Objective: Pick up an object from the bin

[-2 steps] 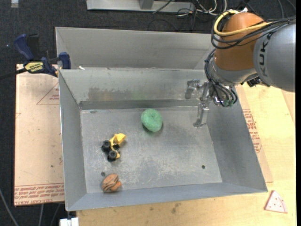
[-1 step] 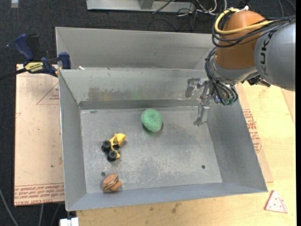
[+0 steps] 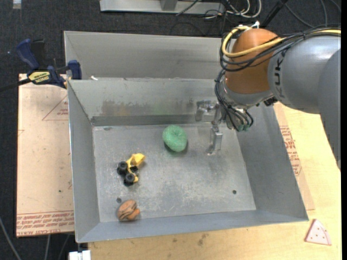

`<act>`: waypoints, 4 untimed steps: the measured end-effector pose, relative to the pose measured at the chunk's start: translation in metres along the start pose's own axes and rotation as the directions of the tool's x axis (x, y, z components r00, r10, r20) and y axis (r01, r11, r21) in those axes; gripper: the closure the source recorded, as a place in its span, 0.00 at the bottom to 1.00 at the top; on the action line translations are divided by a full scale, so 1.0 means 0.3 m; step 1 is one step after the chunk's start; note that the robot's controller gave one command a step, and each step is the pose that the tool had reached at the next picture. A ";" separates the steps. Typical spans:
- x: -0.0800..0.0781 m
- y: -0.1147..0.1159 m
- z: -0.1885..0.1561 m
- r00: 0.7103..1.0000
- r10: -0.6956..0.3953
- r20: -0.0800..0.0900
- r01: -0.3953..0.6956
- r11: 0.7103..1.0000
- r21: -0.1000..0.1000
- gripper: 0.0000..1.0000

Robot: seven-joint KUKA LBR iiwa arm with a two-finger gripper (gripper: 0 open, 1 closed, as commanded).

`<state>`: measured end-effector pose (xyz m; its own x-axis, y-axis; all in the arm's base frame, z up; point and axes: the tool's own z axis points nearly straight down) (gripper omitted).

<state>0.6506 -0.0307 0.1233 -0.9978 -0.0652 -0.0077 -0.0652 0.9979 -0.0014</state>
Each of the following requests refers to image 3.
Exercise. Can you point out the orange-brown striped toy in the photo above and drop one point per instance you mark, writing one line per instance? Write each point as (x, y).
(127, 210)

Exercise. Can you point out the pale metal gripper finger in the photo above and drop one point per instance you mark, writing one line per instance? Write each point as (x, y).
(216, 141)
(204, 106)

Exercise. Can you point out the yellow toy truck, black wheels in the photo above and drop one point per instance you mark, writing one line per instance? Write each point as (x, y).
(135, 160)

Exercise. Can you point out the brown cardboard board, red print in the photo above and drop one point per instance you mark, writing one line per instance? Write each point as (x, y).
(40, 145)

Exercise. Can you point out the black cylinder on white bracket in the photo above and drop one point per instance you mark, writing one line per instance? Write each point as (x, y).
(270, 101)

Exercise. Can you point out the pink triangular pad with dots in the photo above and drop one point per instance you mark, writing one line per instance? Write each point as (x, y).
(317, 234)

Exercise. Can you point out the grey metal bin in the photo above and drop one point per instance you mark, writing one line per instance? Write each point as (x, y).
(173, 188)

